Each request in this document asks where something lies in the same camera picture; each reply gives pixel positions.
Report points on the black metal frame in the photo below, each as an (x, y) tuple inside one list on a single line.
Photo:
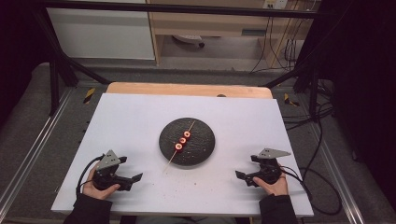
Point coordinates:
[(174, 7)]

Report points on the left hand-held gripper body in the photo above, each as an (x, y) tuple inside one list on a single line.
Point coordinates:
[(104, 174)]

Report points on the light wooden desk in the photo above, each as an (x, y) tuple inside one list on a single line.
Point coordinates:
[(211, 23)]

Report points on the aluminium floor rail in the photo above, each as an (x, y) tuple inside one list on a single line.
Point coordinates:
[(34, 146), (339, 174)]

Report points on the grey chair base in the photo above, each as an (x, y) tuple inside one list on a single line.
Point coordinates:
[(188, 39)]

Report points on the thin bamboo skewer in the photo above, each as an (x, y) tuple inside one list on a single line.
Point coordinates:
[(169, 162)]

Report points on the person's right hand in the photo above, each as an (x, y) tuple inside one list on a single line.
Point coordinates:
[(274, 188)]

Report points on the round black stone plate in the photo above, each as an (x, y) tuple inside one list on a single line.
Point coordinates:
[(199, 152)]

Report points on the person's left hand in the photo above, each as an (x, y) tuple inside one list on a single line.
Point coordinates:
[(99, 193)]

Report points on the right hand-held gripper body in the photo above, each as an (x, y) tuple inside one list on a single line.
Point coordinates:
[(268, 169)]

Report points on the white cabinet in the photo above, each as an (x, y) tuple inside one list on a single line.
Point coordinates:
[(102, 34)]

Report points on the cored red hawthorn fruit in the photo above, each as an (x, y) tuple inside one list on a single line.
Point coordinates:
[(182, 140), (186, 134), (178, 146)]

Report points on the white power strip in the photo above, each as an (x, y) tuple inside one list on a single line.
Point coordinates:
[(275, 3)]

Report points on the wooden table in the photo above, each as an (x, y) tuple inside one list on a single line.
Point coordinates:
[(186, 90)]

